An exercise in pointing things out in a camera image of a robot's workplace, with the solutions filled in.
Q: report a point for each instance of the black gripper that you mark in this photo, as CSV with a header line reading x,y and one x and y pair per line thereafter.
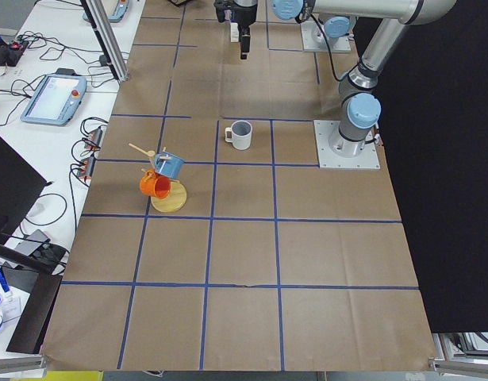
x,y
244,17

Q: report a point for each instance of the white mug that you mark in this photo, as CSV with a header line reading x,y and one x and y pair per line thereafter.
x,y
239,135

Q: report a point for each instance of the blue teach pendant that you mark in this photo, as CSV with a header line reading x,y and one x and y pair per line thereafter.
x,y
115,9
55,101

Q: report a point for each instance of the blue mug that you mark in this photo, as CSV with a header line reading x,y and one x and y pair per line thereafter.
x,y
168,164

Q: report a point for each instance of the orange mug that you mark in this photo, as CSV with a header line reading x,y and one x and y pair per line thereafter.
x,y
155,185

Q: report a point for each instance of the wooden mug tree stand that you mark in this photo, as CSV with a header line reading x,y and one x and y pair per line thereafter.
x,y
178,195

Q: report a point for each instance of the black monitor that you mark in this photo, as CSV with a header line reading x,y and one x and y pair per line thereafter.
x,y
20,187

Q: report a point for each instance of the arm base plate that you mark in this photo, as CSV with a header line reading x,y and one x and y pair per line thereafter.
x,y
334,30
334,152

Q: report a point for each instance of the aluminium frame post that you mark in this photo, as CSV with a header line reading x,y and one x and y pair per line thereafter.
x,y
102,29

